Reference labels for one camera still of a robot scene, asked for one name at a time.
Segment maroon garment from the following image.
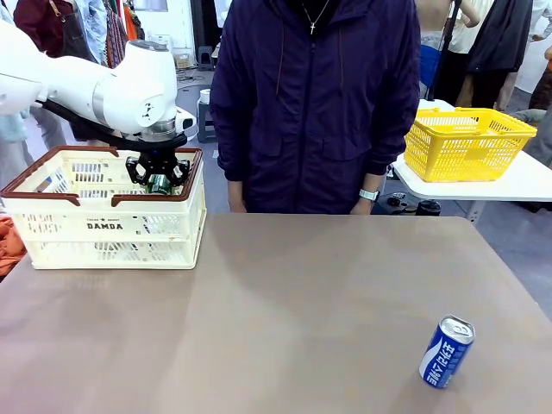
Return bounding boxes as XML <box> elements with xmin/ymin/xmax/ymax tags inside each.
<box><xmin>12</xmin><ymin>0</ymin><xmax>83</xmax><ymax>57</ymax></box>

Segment black stand pole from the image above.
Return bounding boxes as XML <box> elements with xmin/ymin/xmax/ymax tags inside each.
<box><xmin>430</xmin><ymin>0</ymin><xmax>461</xmax><ymax>101</ymax></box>

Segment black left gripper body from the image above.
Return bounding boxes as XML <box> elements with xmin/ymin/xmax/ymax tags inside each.
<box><xmin>138</xmin><ymin>148</ymin><xmax>179</xmax><ymax>176</ymax></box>

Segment light blue shirt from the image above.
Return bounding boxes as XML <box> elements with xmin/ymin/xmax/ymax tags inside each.
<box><xmin>72</xmin><ymin>0</ymin><xmax>109</xmax><ymax>66</ymax></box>

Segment black tumbler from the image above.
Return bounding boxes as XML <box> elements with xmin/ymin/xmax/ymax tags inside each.
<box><xmin>416</xmin><ymin>199</ymin><xmax>442</xmax><ymax>217</ymax></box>

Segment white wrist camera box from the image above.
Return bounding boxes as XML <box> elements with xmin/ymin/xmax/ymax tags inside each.
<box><xmin>174</xmin><ymin>110</ymin><xmax>198</xmax><ymax>133</ymax></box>

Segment patterned hanging garments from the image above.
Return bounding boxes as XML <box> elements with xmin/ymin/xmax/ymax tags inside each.
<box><xmin>103</xmin><ymin>0</ymin><xmax>146</xmax><ymax>68</ymax></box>

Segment navy sleeved right forearm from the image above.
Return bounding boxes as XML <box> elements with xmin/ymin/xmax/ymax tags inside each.
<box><xmin>215</xmin><ymin>107</ymin><xmax>260</xmax><ymax>193</ymax></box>

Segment green drink can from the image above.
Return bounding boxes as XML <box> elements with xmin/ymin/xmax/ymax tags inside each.
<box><xmin>146</xmin><ymin>173</ymin><xmax>173</xmax><ymax>195</ymax></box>

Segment black hanging jacket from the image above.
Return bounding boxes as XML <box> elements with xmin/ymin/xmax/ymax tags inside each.
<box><xmin>467</xmin><ymin>0</ymin><xmax>536</xmax><ymax>74</ymax></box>

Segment orange cloth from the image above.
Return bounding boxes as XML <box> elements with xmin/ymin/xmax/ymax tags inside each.
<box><xmin>0</xmin><ymin>215</ymin><xmax>28</xmax><ymax>281</ymax></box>

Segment cream basket with brown rim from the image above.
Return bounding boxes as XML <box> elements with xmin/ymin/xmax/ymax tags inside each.
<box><xmin>0</xmin><ymin>145</ymin><xmax>208</xmax><ymax>272</ymax></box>

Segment yellow plastic shopping basket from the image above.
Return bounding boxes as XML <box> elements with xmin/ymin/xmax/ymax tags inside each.
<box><xmin>404</xmin><ymin>106</ymin><xmax>539</xmax><ymax>184</ymax></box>

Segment person's right hand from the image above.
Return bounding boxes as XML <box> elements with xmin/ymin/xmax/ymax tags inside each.
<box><xmin>227</xmin><ymin>191</ymin><xmax>248</xmax><ymax>214</ymax></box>

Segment blue white drink can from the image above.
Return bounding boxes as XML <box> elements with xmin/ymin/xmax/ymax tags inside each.
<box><xmin>417</xmin><ymin>313</ymin><xmax>476</xmax><ymax>389</ymax></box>

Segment cross pendant necklace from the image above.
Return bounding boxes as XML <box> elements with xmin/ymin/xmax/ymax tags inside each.
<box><xmin>301</xmin><ymin>0</ymin><xmax>331</xmax><ymax>35</ymax></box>

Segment small grey plastic stool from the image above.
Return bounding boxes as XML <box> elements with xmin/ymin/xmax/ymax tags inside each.
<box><xmin>197</xmin><ymin>44</ymin><xmax>216</xmax><ymax>72</ymax></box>

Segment person in navy jacket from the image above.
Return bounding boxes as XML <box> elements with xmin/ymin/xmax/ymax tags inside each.
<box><xmin>210</xmin><ymin>0</ymin><xmax>423</xmax><ymax>216</ymax></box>

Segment person's left hand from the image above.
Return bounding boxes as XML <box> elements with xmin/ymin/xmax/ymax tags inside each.
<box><xmin>350</xmin><ymin>199</ymin><xmax>380</xmax><ymax>216</ymax></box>

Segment navy sleeved left forearm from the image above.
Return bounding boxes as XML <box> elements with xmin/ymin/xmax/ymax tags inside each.
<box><xmin>360</xmin><ymin>107</ymin><xmax>423</xmax><ymax>193</ymax></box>

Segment white side table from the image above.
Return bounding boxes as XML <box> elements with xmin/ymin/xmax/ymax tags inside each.
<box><xmin>390</xmin><ymin>98</ymin><xmax>552</xmax><ymax>225</ymax></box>

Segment bystander in cream shirt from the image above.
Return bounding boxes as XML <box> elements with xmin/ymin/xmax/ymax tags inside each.
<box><xmin>448</xmin><ymin>0</ymin><xmax>495</xmax><ymax>109</ymax></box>

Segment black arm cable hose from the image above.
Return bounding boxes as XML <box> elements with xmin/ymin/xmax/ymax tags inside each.
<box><xmin>34</xmin><ymin>97</ymin><xmax>189</xmax><ymax>152</ymax></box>

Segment grey stool with white top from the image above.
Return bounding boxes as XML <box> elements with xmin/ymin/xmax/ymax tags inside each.
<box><xmin>197</xmin><ymin>88</ymin><xmax>219</xmax><ymax>143</ymax></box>

